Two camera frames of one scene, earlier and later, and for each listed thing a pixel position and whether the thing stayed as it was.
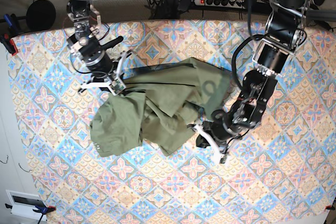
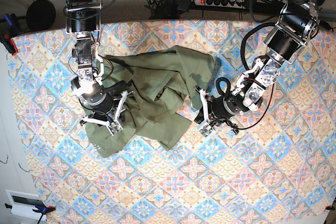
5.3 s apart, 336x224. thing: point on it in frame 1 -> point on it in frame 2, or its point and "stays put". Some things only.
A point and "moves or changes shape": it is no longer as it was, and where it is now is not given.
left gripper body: x=97 y=61 -> x=101 y=104
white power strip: x=222 y=2 stays put
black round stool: x=41 y=15 stays put
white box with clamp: x=23 y=203 stays put
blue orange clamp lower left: x=38 y=209 stays put
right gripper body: x=219 y=130 -> x=224 y=108
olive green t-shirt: x=162 y=104 moves or changes shape
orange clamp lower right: x=330 y=207 stays put
